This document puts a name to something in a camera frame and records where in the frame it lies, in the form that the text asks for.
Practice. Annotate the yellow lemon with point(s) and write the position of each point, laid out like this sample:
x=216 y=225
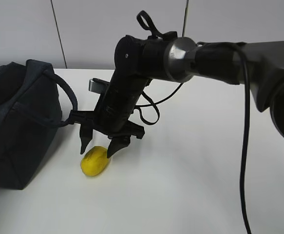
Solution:
x=95 y=161

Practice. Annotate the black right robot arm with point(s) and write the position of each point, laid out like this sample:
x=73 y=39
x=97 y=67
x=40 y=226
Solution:
x=258 y=66

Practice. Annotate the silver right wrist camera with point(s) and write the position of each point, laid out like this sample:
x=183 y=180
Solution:
x=98 y=86

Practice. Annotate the dark navy lunch bag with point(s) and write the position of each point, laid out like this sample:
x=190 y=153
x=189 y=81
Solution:
x=30 y=115

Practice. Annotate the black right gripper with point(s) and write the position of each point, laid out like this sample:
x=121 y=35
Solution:
x=110 y=117

